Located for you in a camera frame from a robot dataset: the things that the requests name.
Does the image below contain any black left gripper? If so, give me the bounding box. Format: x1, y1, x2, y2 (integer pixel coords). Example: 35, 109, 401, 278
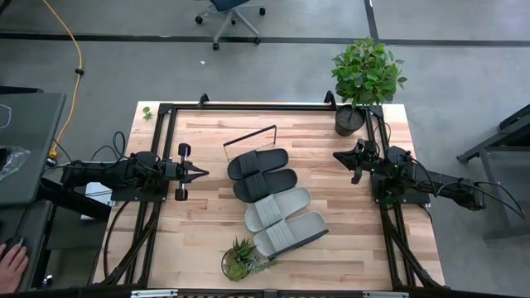
165, 142, 210, 202

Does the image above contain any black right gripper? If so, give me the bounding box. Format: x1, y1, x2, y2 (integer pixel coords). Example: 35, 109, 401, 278
333, 138, 380, 185

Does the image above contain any black rubber slide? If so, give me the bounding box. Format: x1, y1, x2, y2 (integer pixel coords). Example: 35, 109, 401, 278
226, 147, 290, 181
232, 167, 299, 204

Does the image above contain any grey rubber slide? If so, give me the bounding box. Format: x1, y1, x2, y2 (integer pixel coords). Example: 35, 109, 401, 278
243, 186, 312, 233
253, 210, 328, 258

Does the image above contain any potted leafy green plant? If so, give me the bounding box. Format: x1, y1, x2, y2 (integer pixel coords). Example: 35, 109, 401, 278
330, 36, 409, 137

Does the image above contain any potted green succulent plant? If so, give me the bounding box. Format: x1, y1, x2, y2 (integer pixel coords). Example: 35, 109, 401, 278
220, 236, 279, 283

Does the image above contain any white flat box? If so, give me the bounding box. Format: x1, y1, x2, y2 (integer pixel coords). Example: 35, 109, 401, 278
81, 172, 119, 221

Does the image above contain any dark metal side table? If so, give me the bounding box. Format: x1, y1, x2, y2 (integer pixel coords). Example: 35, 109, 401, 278
456, 103, 530, 243

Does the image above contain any dark grey low desk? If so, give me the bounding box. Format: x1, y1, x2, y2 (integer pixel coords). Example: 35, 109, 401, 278
0, 199, 55, 296

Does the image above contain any office chair with wheels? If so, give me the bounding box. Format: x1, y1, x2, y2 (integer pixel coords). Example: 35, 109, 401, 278
194, 0, 267, 51

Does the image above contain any clear plastic bag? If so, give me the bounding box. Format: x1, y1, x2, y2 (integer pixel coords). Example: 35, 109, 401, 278
0, 145, 31, 181

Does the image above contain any black computer mouse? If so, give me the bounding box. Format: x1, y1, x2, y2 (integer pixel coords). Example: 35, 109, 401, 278
3, 234, 26, 253

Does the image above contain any person's hand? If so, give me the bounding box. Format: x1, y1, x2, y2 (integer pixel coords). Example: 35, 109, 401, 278
0, 243, 30, 295

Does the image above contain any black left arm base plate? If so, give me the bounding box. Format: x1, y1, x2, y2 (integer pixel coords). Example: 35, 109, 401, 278
110, 181, 171, 203

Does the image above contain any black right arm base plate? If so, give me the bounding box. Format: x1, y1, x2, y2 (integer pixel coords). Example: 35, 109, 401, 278
370, 173, 431, 206

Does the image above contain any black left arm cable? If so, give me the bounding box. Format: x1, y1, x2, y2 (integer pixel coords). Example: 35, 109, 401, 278
53, 131, 166, 175

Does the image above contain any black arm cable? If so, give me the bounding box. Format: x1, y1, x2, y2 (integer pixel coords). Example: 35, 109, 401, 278
53, 131, 166, 175
370, 122, 526, 220

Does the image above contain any black metal table frame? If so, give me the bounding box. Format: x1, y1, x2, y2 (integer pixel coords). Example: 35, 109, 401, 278
93, 91, 446, 291

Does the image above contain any wooden shelf with black frame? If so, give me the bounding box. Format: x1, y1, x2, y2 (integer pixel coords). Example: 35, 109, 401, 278
222, 123, 330, 261

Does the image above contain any black curved hose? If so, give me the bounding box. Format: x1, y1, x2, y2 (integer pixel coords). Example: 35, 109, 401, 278
103, 200, 132, 279

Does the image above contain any silver aluminium bracket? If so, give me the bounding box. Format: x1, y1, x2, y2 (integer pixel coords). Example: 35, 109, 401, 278
130, 289, 179, 298
362, 291, 410, 298

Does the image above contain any yellow cable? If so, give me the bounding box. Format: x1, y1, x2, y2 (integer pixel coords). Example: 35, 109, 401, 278
41, 0, 84, 161

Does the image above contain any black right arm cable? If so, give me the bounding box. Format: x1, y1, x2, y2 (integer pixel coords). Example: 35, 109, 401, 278
370, 122, 526, 220

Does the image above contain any thin white cable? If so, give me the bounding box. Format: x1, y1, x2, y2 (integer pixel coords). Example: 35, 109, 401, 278
0, 103, 12, 130

